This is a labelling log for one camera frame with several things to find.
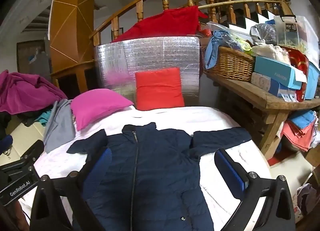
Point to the teal cloth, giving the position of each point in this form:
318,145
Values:
43,118

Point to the pink pillow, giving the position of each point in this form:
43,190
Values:
97,107

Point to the red orange cushion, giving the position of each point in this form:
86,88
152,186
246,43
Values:
158,88

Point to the blue folded cloth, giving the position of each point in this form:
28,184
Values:
300,118

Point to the silver foil insulation board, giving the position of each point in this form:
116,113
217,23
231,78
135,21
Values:
150,53

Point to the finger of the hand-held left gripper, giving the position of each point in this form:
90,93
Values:
32,149

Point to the yellow green plastic bag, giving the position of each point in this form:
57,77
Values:
241,41

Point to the orange wooden cabinet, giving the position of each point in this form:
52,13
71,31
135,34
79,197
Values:
70,21

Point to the light blue cloth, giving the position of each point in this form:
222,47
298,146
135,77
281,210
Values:
212,51

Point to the wooden bench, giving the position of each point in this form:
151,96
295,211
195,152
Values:
250,91

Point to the wicker basket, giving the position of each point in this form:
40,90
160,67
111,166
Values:
232,63

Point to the grey plastic bag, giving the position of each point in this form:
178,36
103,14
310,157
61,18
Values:
265,33

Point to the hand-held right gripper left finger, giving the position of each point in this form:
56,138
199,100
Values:
106,157

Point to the printed floral cloth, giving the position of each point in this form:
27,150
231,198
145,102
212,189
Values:
306,196

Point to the brown wooden door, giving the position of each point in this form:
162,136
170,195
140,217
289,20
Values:
30,56

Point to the white and blue box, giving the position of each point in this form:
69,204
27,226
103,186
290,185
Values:
265,82

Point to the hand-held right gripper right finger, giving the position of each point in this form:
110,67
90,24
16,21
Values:
228,171

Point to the clear plastic storage box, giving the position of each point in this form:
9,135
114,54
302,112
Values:
300,33

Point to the black garment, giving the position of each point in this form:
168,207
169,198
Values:
5,121

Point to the grey garment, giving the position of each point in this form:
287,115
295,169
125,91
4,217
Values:
60,126

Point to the red blanket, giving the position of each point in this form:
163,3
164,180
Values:
162,25

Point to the white bed sheet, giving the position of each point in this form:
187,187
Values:
215,121

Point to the teal shoe box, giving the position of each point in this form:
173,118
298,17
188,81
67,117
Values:
275,71

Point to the magenta blanket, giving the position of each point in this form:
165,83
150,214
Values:
25,91

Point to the coral folded cloth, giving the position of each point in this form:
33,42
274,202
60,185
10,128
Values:
297,136

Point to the red floor mat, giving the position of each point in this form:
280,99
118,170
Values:
277,158

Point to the red patterned bag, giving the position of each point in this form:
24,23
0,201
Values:
301,63

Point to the wooden stair railing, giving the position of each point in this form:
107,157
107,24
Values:
165,1

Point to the navy blue padded jacket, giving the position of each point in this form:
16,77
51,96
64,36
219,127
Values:
160,171

